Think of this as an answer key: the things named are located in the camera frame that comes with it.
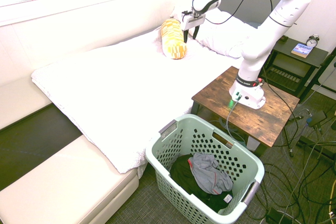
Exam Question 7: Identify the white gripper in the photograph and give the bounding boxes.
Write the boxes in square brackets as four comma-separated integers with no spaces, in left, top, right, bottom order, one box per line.
[181,10,206,44]

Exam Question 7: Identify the grey garment with red trim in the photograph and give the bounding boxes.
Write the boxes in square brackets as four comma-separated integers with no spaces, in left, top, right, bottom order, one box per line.
[187,152,234,195]

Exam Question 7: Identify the mint green laundry basket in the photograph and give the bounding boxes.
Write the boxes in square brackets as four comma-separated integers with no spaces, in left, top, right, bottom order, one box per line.
[145,114,265,224]

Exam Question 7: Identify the orange patterned bolster pillow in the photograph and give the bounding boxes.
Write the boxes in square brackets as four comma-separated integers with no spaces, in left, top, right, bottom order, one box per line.
[160,18,187,60]

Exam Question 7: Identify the large white pillow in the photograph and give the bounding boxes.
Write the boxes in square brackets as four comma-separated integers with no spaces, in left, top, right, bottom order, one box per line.
[193,8,254,59]

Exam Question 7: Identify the grey headboard panel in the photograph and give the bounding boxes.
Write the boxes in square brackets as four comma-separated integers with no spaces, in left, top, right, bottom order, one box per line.
[217,0,275,27]

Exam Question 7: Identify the black nightstand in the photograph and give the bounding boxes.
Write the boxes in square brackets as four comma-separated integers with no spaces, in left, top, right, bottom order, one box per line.
[262,37,329,99]

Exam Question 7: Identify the white textured blanket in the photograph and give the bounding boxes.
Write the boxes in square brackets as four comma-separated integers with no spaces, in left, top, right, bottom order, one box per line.
[30,28,238,175]

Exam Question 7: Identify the blue paperback book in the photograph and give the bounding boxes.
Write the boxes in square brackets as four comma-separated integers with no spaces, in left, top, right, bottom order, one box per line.
[290,43,313,59]

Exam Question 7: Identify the rustic brown wooden table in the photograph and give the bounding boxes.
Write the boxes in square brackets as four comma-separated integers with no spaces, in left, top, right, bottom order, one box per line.
[191,66,300,158]

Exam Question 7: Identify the black twin-bell alarm clock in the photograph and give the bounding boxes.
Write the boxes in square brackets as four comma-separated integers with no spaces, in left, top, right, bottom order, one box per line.
[306,34,320,49]

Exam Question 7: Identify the white box under table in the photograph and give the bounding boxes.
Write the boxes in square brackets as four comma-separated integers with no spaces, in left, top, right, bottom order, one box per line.
[246,138,261,153]

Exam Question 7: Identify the black garment with white tag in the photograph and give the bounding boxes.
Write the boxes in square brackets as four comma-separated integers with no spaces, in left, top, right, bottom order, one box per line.
[169,154,234,213]

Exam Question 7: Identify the black power adapter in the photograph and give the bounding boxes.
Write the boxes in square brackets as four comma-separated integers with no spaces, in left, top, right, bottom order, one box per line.
[307,110,328,128]

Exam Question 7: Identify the black stand base bar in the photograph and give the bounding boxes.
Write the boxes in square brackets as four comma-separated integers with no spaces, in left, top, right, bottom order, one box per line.
[296,136,336,159]

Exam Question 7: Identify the cream white bed base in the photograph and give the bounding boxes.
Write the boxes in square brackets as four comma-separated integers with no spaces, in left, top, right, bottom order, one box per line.
[0,74,140,224]

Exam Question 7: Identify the grey cable at arm base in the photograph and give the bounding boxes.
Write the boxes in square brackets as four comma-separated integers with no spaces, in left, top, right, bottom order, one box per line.
[225,98,241,141]

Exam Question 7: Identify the teal cable bundle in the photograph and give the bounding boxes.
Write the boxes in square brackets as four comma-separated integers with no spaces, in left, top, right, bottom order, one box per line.
[217,118,248,147]

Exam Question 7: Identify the black camera stand pole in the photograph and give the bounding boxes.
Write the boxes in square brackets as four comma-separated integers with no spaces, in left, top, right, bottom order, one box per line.
[304,53,336,99]

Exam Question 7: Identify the yellow cable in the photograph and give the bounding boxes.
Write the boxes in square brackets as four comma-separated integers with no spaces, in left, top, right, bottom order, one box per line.
[329,181,336,218]

